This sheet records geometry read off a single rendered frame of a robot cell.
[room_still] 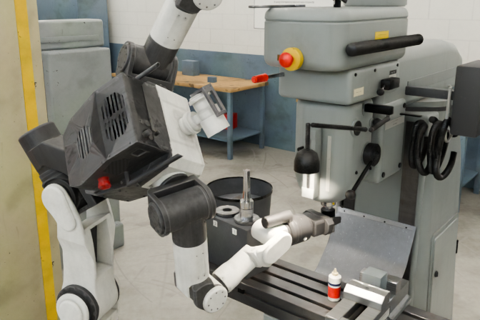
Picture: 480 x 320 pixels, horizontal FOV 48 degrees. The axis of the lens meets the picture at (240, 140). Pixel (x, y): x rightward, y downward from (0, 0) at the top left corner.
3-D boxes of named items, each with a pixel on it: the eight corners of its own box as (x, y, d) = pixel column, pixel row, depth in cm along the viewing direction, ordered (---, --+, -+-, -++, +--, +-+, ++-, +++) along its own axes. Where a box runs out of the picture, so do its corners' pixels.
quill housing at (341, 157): (343, 211, 158) (349, 104, 150) (286, 196, 170) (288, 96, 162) (372, 193, 172) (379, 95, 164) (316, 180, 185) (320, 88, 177)
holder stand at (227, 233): (246, 280, 189) (246, 227, 184) (205, 259, 204) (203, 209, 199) (269, 268, 197) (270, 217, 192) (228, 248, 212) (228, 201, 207)
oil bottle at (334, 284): (336, 303, 175) (337, 272, 172) (325, 298, 177) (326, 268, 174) (342, 298, 178) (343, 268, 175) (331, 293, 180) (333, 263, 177)
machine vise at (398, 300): (366, 354, 149) (368, 319, 147) (319, 334, 158) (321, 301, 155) (411, 300, 176) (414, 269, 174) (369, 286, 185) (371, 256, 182)
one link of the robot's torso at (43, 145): (7, 144, 156) (46, 116, 149) (37, 133, 168) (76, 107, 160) (56, 227, 157) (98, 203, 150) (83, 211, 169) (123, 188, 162)
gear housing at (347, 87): (350, 107, 146) (352, 70, 143) (276, 96, 161) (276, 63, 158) (400, 91, 171) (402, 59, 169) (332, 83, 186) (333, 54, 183)
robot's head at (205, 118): (197, 143, 141) (224, 128, 137) (178, 110, 140) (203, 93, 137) (207, 138, 147) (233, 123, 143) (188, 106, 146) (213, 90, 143)
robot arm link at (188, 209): (173, 256, 132) (168, 208, 126) (156, 238, 139) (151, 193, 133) (213, 239, 138) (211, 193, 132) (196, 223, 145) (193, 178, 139)
